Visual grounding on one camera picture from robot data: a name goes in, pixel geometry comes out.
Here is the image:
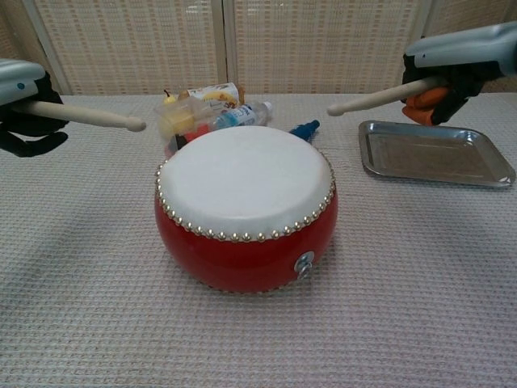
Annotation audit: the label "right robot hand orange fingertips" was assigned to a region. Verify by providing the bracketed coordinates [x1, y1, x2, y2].
[401, 22, 517, 126]

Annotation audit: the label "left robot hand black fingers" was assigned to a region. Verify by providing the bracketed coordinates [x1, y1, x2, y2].
[0, 58, 69, 158]

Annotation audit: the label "wooden drumstick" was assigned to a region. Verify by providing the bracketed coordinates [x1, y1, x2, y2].
[30, 100, 147, 133]
[326, 76, 437, 117]

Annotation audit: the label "rectangular metal tray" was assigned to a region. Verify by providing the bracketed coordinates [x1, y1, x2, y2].
[358, 120, 517, 191]

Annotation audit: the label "red drum white skin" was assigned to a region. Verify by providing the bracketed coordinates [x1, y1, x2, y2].
[153, 124, 339, 294]

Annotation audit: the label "woven folding screen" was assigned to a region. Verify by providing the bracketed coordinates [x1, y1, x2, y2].
[0, 0, 517, 102]

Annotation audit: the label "yellow toy pear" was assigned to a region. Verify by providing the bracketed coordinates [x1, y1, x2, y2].
[160, 88, 195, 137]

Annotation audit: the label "small blue bottle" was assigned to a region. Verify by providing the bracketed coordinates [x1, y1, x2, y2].
[288, 119, 322, 143]

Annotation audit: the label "clear plastic box red contents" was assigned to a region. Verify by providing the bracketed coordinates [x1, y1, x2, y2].
[155, 99, 215, 158]

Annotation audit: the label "biscuit snack packet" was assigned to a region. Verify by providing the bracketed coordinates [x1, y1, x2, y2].
[186, 82, 246, 107]

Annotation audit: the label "clear water bottle blue label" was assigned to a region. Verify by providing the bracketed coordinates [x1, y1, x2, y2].
[213, 101, 274, 131]

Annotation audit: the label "white woven tablecloth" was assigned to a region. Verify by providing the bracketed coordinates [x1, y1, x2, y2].
[0, 93, 517, 388]

